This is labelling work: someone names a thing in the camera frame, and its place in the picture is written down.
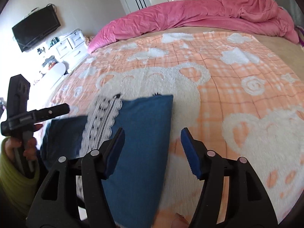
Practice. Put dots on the black wall television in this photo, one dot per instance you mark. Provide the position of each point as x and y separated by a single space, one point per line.
34 28

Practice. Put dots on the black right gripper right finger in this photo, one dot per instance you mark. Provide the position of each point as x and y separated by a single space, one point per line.
232 193

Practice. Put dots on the purple striped pillow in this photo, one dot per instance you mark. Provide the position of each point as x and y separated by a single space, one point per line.
300 32

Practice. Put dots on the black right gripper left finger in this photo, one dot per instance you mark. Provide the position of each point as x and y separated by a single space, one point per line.
72 194

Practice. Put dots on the pink crumpled duvet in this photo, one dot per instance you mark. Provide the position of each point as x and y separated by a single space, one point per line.
261 17

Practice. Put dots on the blue denim pants lace trim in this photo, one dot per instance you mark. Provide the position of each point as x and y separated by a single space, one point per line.
133 191

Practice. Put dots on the white drawer cabinet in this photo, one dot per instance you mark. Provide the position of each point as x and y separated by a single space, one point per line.
70 50

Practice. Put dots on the grey padded headboard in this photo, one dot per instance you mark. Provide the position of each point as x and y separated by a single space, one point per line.
293 9

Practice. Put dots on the peach bear pattern blanket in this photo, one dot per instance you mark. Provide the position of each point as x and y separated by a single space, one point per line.
234 93

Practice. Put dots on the green sleeved left forearm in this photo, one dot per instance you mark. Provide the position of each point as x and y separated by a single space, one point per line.
17 191

